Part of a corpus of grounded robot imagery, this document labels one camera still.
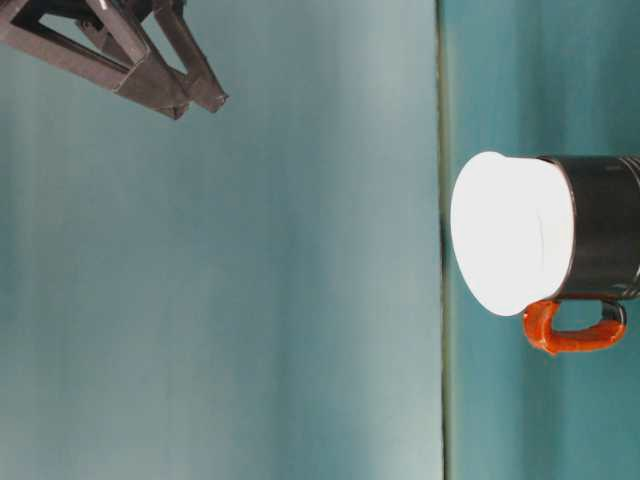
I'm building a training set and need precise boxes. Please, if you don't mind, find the white paper cup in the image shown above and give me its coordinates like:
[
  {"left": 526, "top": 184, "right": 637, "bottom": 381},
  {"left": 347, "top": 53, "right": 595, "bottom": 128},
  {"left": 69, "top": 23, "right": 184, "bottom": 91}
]
[{"left": 449, "top": 151, "right": 576, "bottom": 318}]

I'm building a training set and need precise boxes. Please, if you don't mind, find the black cup holder red handle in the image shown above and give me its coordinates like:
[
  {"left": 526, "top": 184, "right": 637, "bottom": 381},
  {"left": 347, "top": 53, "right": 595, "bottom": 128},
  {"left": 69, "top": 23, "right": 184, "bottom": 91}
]
[{"left": 522, "top": 154, "right": 640, "bottom": 357}]

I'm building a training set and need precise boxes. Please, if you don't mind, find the blue-green backdrop cloth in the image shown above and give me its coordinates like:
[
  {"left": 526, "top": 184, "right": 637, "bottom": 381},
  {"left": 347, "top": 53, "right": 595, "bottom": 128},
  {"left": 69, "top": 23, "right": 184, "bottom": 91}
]
[{"left": 0, "top": 0, "right": 445, "bottom": 480}]

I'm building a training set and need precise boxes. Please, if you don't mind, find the blue-green table cloth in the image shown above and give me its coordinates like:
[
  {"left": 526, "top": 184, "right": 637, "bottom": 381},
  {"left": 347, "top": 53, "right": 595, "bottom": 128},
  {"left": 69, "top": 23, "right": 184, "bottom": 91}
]
[{"left": 437, "top": 0, "right": 640, "bottom": 480}]

